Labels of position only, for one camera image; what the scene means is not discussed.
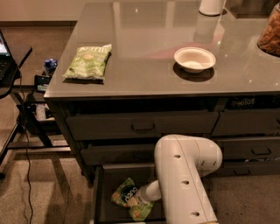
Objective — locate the green jalapeno chip bag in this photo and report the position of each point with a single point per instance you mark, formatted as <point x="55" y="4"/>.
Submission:
<point x="89" y="63"/>

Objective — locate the open bottom drawer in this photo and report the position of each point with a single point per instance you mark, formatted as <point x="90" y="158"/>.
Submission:
<point x="107" y="180"/>

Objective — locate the white paper bowl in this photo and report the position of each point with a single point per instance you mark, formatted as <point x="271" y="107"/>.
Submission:
<point x="194" y="60"/>

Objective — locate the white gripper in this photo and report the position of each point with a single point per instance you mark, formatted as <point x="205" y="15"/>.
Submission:
<point x="142" y="195"/>

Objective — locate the black phone with screen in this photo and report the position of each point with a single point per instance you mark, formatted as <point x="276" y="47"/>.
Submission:
<point x="41" y="83"/>

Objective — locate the green dang rice chip bag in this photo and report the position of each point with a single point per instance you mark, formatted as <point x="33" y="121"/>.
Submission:
<point x="125" y="191"/>

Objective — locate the middle right drawer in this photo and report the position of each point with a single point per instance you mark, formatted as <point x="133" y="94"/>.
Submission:
<point x="250" y="148"/>

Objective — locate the blue can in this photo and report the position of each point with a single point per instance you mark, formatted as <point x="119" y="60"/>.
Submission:
<point x="50" y="66"/>

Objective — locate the middle left drawer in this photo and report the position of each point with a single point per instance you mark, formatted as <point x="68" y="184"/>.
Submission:
<point x="118" y="154"/>

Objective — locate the dark cabinet frame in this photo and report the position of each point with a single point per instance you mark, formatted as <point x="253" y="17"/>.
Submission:
<point x="62" y="108"/>

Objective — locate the top left drawer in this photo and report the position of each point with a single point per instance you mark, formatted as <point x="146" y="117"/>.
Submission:
<point x="138" y="125"/>

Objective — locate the bottom right drawer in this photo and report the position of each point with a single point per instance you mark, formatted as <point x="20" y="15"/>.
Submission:
<point x="237" y="169"/>

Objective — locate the white cylindrical container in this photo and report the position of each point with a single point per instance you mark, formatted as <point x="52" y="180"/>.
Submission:
<point x="212" y="7"/>

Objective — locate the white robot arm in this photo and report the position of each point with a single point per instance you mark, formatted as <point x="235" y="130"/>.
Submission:
<point x="180" y="163"/>

